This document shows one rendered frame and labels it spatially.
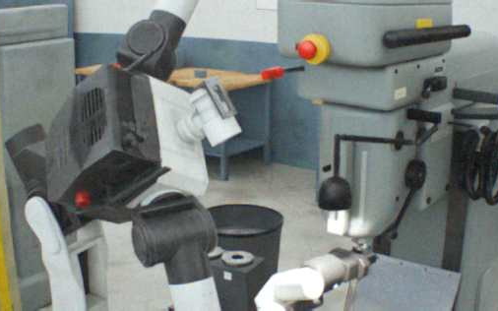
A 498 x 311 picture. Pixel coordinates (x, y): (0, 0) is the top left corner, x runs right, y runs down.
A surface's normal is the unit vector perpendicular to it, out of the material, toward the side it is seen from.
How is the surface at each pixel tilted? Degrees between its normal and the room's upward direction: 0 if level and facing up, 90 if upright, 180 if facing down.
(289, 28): 90
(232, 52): 90
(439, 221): 90
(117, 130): 59
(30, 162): 90
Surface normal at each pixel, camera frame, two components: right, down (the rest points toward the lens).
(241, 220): -0.10, 0.20
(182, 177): 0.69, 0.27
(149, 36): -0.05, -0.25
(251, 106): -0.61, 0.21
